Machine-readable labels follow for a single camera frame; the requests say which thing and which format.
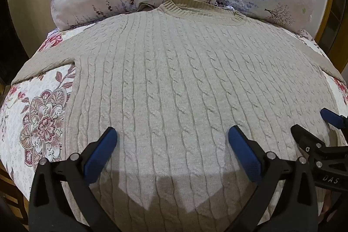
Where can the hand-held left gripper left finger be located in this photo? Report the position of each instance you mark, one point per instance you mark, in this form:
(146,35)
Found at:
(100,156)

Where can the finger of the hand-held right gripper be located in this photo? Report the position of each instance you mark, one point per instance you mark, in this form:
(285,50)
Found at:
(306,137)
(332,117)

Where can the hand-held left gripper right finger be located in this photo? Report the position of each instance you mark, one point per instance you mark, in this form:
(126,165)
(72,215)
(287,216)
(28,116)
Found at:
(244,157)

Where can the floral bedspread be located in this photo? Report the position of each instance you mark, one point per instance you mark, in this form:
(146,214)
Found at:
(35,112)

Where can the yellow wooden bed frame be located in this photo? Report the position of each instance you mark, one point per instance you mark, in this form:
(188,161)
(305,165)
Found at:
(325,9)

